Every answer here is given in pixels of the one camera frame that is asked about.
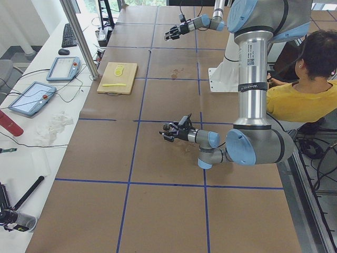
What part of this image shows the black box with label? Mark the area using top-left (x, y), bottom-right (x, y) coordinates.
top-left (97, 27), bottom-right (113, 47)

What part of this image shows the bamboo cutting board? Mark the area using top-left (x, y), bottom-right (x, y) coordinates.
top-left (97, 62), bottom-right (138, 95)

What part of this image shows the yellow plastic knife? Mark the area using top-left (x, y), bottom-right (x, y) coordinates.
top-left (102, 83), bottom-right (127, 87)

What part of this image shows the green wrist watch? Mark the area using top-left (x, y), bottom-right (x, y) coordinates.
top-left (0, 148), bottom-right (17, 153)

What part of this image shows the far teach pendant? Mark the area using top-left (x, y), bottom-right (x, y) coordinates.
top-left (46, 56), bottom-right (80, 82)

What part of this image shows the near teach pendant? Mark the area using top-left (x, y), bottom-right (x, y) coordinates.
top-left (8, 81), bottom-right (56, 117)

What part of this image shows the crumpled white tissue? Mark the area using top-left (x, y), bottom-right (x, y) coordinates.
top-left (34, 111), bottom-right (74, 146)

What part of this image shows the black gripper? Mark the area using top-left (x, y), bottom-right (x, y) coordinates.
top-left (159, 121), bottom-right (197, 143)
top-left (165, 22), bottom-right (190, 40)

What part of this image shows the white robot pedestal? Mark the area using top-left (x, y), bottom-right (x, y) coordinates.
top-left (209, 33), bottom-right (239, 93)

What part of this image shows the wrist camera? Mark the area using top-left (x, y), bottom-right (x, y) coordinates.
top-left (177, 113), bottom-right (193, 130)
top-left (179, 13), bottom-right (186, 23)

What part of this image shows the black computer mouse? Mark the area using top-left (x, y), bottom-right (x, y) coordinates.
top-left (58, 48), bottom-right (70, 55)

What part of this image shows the black handheld tool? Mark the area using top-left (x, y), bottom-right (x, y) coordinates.
top-left (1, 176), bottom-right (45, 232)

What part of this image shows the teach pendant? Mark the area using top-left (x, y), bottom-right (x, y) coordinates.
top-left (8, 81), bottom-right (56, 117)
top-left (46, 56), bottom-right (80, 82)

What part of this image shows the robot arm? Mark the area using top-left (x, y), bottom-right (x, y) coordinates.
top-left (161, 1), bottom-right (312, 169)
top-left (164, 1), bottom-right (234, 41)

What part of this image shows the black keyboard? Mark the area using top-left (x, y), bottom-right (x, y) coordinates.
top-left (61, 23), bottom-right (77, 48)

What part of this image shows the person in yellow shirt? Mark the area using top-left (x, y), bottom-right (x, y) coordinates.
top-left (266, 30), bottom-right (336, 123)

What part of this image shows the aluminium frame post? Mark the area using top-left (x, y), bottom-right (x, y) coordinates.
top-left (60, 0), bottom-right (99, 80)

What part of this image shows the red thermos bottle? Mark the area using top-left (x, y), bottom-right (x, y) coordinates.
top-left (0, 111), bottom-right (24, 137)

